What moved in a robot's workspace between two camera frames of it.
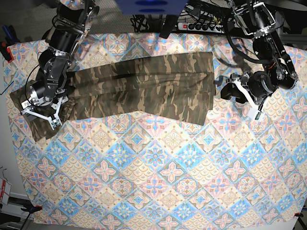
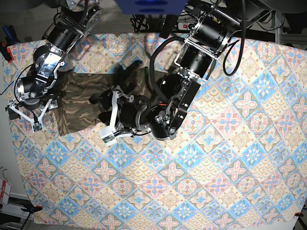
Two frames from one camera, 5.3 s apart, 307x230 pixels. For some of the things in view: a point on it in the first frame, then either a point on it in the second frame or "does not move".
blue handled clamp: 11,37 does not move
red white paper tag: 5,189 does not move
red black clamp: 5,51 does not move
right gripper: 257,84 → 129,109
